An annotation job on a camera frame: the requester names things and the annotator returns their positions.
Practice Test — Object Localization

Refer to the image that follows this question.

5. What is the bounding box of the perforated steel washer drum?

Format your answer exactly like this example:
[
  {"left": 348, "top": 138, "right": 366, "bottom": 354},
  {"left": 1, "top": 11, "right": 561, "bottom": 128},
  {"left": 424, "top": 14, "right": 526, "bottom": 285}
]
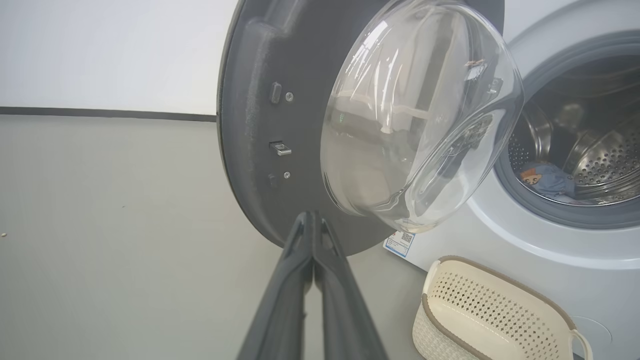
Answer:
[{"left": 507, "top": 55, "right": 640, "bottom": 206}]

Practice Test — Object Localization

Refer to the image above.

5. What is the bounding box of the cream perforated laundry basket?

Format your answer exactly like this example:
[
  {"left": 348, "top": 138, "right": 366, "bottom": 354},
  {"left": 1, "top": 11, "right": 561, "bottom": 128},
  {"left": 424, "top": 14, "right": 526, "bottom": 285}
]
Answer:
[{"left": 412, "top": 255, "right": 593, "bottom": 360}]

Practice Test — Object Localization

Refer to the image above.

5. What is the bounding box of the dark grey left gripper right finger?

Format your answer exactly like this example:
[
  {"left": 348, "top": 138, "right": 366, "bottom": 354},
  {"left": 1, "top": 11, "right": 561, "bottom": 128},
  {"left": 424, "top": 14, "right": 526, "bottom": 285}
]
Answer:
[{"left": 312, "top": 212, "right": 390, "bottom": 360}]

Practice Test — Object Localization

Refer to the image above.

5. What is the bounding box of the blue bear print garment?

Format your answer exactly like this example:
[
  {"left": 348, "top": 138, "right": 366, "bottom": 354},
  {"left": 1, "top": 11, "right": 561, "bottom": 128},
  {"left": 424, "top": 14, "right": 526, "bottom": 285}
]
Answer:
[{"left": 517, "top": 161, "right": 577, "bottom": 200}]

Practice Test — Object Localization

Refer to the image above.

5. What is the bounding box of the white washing machine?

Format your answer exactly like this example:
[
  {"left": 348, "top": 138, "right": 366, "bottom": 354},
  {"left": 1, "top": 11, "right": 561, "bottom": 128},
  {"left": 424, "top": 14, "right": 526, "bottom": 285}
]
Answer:
[{"left": 382, "top": 0, "right": 640, "bottom": 360}]

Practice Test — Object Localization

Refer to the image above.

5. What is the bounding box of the blue energy label sticker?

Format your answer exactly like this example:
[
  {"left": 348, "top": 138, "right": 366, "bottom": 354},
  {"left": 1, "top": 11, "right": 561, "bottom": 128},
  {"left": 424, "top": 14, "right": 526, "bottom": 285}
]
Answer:
[{"left": 383, "top": 230, "right": 416, "bottom": 259}]

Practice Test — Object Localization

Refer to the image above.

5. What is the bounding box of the grey rubber door gasket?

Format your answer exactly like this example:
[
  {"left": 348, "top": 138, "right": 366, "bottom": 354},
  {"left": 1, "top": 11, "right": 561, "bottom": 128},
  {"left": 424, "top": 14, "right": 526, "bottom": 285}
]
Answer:
[{"left": 494, "top": 30, "right": 640, "bottom": 230}]

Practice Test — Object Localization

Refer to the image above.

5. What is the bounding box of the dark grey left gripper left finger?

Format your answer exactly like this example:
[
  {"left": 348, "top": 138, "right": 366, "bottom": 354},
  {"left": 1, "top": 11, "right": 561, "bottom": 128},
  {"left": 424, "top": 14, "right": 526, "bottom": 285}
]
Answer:
[{"left": 237, "top": 211, "right": 317, "bottom": 360}]

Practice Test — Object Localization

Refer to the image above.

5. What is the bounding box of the round white filter cover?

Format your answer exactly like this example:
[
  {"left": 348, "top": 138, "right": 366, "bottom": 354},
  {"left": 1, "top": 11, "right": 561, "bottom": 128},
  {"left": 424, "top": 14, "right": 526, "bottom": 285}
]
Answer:
[{"left": 570, "top": 315, "right": 613, "bottom": 360}]

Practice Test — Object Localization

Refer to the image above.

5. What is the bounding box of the dark round glass washer door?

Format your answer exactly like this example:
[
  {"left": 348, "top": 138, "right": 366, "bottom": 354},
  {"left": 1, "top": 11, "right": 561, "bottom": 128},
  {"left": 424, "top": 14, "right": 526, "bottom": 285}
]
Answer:
[{"left": 216, "top": 0, "right": 525, "bottom": 257}]

